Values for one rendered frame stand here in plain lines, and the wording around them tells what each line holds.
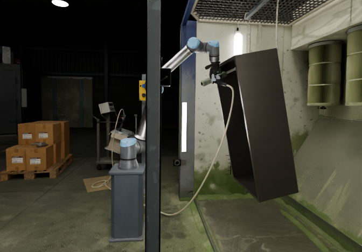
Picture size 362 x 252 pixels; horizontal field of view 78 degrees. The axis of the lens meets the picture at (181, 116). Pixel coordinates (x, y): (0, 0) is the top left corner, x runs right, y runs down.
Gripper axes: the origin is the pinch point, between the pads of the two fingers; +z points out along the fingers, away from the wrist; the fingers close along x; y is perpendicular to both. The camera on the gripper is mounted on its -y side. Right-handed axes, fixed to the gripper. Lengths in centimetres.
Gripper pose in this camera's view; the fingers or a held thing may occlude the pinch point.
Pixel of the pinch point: (214, 81)
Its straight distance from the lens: 212.6
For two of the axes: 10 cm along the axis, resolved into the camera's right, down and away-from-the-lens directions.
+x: 7.7, -4.1, 4.9
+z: 1.2, 8.4, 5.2
